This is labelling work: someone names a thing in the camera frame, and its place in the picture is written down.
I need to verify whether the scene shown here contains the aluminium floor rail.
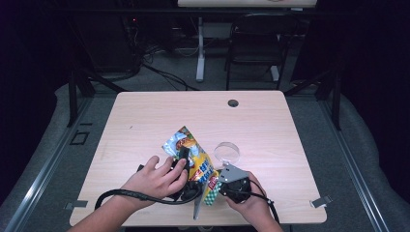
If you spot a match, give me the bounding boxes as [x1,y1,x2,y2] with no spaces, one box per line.
[317,96,392,232]
[2,96,95,232]

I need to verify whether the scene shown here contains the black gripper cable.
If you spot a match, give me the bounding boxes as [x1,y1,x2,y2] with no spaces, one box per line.
[224,178,281,225]
[94,188,201,211]

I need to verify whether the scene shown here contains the light background desk top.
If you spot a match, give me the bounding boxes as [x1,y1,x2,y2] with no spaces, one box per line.
[176,0,319,9]

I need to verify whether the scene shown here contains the dark equipment cabinet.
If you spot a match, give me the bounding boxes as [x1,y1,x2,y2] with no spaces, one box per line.
[76,14,143,73]

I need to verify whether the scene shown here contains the black folding chair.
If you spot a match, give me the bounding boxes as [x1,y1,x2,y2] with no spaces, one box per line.
[223,13,300,92]

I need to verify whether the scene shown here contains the grey tape strip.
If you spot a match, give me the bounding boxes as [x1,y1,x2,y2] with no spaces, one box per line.
[63,199,89,212]
[309,194,334,209]

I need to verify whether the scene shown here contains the black floor cables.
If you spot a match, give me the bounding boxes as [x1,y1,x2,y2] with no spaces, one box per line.
[140,62,200,92]

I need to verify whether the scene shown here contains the colourful snack bag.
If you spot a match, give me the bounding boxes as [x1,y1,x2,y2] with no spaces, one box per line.
[161,125,222,208]

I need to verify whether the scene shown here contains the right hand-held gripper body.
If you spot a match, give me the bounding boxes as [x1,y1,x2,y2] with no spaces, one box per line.
[219,162,252,205]

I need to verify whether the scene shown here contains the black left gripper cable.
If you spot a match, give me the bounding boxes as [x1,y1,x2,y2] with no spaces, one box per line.
[94,188,201,211]

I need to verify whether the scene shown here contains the person's right hand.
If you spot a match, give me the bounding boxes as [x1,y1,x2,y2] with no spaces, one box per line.
[224,171,276,227]

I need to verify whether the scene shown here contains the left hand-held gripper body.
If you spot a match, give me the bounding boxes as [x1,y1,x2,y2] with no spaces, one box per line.
[168,179,205,221]

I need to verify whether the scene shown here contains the person's left hand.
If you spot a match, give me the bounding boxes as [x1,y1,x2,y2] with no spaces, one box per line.
[120,155,190,203]

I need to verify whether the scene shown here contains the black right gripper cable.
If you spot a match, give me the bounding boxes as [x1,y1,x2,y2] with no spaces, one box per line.
[224,178,281,225]

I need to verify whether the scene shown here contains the black metal stand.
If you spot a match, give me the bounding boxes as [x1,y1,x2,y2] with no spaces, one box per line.
[65,68,128,129]
[283,68,343,131]

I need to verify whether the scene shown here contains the clear glass jar with lid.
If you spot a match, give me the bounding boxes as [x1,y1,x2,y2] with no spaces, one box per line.
[213,141,242,168]

